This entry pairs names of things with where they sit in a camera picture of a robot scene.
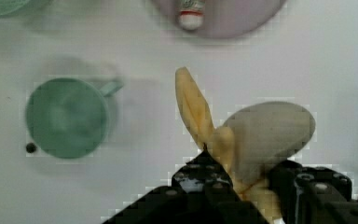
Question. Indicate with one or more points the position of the pink round plate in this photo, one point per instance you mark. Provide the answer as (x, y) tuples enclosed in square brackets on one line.
[(225, 18)]

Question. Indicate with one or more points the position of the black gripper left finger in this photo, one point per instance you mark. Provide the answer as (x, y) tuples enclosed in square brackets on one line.
[(201, 192)]

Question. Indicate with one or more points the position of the green mug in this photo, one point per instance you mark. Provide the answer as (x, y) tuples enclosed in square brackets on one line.
[(69, 118)]

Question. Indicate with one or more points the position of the red ketchup bottle toy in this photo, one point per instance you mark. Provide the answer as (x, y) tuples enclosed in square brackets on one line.
[(191, 14)]

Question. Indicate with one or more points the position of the yellow peeled banana toy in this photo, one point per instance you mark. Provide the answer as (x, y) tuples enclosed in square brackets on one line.
[(250, 143)]

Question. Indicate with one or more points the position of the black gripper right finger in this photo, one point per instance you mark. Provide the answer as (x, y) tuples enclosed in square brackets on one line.
[(313, 195)]

